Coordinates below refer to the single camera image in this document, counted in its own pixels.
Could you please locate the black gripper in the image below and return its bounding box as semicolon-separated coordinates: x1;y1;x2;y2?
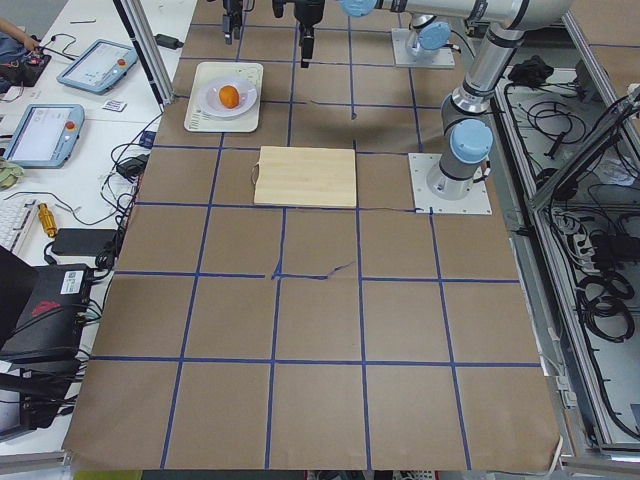
294;0;325;68
222;0;244;45

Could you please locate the orange fruit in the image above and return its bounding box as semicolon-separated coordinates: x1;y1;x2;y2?
218;85;241;109

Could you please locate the white round plate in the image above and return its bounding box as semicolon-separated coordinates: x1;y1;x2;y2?
197;76;258;118

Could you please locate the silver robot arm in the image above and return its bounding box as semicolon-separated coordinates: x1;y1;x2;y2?
340;1;571;201
222;1;451;58

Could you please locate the cream tray with bear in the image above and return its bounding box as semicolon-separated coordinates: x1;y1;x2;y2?
184;62;264;133

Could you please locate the black power adapter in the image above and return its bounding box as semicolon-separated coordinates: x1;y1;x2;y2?
154;33;184;50

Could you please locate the upper blue teach pendant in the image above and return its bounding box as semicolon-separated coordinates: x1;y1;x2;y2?
57;39;138;94

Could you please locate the blue teach pendant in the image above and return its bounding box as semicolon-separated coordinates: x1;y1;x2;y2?
5;104;85;169
57;39;138;94

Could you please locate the wooden cutting board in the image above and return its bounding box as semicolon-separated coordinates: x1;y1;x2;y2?
254;146;357;208

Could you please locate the small printed card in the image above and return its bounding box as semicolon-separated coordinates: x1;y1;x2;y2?
103;100;127;112

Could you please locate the lower blue teach pendant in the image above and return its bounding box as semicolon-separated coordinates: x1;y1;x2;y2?
5;104;85;169

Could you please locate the gold metal cylinder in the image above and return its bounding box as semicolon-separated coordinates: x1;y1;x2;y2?
38;203;58;238

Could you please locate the white keyboard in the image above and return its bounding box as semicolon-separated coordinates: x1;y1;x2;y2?
0;198;37;254

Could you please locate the black computer box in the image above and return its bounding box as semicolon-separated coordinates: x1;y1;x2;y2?
1;260;93;364

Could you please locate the aluminium frame post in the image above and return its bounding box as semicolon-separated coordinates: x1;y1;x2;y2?
113;0;174;106

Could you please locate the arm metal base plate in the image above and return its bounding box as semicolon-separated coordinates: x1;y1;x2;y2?
391;28;455;69
408;153;492;215

